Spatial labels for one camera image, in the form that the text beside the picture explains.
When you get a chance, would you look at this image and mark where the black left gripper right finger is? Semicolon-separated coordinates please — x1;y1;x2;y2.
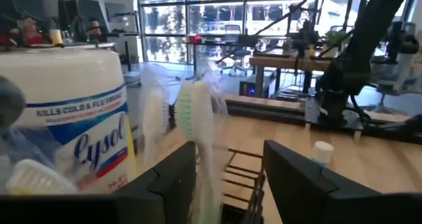
262;140;380;224

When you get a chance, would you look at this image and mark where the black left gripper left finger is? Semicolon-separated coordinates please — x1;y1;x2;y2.
113;140;198;198

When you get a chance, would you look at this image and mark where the teal mouthwash bottle white cap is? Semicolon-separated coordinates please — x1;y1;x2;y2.
311;140;335;168

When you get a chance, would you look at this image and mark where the purple white toothbrush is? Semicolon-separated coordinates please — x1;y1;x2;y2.
140;63;171;167

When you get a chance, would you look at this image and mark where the black computer tower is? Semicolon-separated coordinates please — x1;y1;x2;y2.
239;80;262;99

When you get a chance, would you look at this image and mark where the wooden work table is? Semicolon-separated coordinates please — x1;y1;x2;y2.
249;47;334;99

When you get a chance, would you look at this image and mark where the white Lysol wipes canister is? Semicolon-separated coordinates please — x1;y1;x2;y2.
0;47;138;196

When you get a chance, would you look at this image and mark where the green potted plant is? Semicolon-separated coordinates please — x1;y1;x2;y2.
324;29;350;50

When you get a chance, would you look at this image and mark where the pale office chair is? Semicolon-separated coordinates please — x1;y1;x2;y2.
375;21;422;115

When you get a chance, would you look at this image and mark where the dark office chair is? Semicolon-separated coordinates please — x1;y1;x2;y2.
220;24;252;77

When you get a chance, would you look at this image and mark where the person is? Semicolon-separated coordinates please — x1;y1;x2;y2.
86;16;104;43
18;16;47;47

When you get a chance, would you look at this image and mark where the yellow cup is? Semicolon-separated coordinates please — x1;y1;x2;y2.
49;28;64;47

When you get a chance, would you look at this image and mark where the dark desk monitor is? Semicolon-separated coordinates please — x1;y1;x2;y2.
58;0;109;42

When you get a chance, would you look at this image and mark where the black wire caddy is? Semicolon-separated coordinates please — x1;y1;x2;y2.
194;147;267;224

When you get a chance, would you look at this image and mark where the black aluminium table frame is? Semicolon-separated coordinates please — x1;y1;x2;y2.
224;94;422;145

